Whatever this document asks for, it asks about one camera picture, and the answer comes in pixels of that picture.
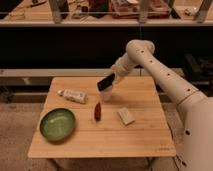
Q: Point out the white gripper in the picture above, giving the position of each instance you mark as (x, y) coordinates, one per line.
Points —
(116, 80)

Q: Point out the black rectangular eraser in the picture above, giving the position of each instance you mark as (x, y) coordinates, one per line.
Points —
(104, 83)

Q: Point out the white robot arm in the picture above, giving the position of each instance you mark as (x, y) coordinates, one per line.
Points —
(194, 104)

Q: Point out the green ceramic bowl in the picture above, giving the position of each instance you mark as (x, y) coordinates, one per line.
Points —
(57, 124)

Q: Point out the dark red chili pepper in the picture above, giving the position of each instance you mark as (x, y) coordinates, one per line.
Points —
(97, 112)

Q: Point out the small beige block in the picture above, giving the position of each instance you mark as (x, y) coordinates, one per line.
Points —
(126, 117)

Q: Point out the white tube with label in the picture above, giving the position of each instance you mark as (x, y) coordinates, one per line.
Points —
(73, 95)

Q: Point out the wooden table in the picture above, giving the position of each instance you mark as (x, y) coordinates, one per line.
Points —
(147, 136)

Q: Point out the red tray on shelf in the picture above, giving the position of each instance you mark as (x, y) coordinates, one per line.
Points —
(132, 8)

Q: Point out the long background shelf bench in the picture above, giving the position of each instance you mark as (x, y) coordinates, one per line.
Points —
(62, 72)

